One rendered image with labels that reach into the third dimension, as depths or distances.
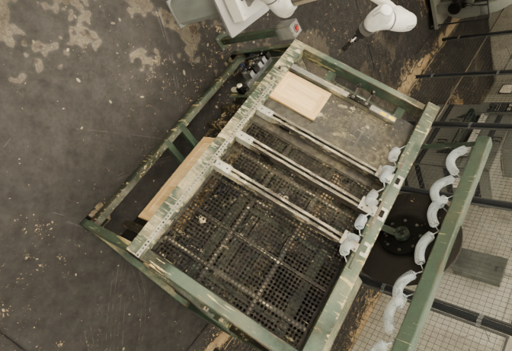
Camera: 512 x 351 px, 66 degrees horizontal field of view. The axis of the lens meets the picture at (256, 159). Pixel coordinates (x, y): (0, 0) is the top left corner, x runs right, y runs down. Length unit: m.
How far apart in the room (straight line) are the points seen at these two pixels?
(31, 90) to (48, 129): 0.29
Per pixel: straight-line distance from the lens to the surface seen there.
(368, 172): 2.94
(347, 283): 2.60
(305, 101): 3.20
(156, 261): 2.60
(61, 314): 3.59
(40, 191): 3.25
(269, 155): 2.83
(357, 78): 3.46
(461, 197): 3.20
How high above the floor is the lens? 3.07
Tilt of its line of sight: 45 degrees down
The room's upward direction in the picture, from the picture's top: 98 degrees clockwise
